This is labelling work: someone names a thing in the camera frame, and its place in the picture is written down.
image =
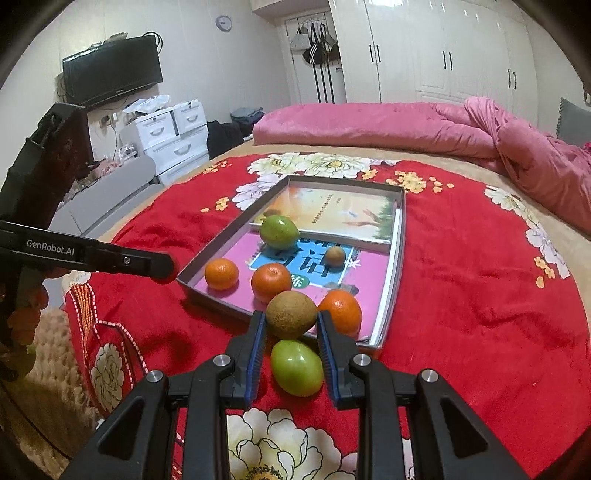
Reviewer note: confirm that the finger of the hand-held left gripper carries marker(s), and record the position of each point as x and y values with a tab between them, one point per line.
138	264

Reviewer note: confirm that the large green fruit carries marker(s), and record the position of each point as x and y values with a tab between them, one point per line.
278	232

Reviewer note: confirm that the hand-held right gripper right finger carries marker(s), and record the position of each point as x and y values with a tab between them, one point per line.
328	360

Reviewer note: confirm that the round wall clock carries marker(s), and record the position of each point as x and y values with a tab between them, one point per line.
224	23

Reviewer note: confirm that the person's left hand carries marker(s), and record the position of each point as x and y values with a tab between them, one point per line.
30	304

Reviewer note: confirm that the grey sofa bench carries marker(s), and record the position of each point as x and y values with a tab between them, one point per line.
111	194

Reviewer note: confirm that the shallow grey cardboard box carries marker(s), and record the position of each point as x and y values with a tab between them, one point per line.
217	244

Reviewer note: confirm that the yellow floral book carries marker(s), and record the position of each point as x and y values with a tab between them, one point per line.
323	207

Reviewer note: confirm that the dark suitcase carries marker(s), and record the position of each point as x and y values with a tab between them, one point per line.
247	117

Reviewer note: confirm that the white drawer cabinet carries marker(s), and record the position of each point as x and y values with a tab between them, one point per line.
175	147

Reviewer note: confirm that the dark clothes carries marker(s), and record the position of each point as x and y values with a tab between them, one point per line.
224	137

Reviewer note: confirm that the black television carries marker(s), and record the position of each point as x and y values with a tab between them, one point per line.
113	69

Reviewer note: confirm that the small orange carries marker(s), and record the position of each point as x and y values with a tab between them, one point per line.
221	274

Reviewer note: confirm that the beige shaggy rug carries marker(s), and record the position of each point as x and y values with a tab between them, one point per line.
51	383

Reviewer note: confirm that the round green fruit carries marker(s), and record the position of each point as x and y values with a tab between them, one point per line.
297	368

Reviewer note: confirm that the small brown longan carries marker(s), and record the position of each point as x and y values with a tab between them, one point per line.
334	257

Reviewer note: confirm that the white plastic bags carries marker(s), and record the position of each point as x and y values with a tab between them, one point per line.
147	105

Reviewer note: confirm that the hanging bags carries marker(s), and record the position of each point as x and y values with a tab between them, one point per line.
316	44

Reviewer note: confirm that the pink quilt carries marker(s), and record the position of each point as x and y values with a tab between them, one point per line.
369	124

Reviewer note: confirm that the red floral blanket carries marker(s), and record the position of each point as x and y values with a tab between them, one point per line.
461	300

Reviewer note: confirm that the large orange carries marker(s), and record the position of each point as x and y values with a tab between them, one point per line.
340	313

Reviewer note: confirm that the brown kiwi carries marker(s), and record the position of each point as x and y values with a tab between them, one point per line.
291	314

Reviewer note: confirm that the pink book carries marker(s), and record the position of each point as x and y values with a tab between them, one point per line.
369	277

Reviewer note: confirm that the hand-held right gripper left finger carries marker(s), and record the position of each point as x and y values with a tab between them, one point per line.
256	355

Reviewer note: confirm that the white wardrobe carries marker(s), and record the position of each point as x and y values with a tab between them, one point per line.
438	50

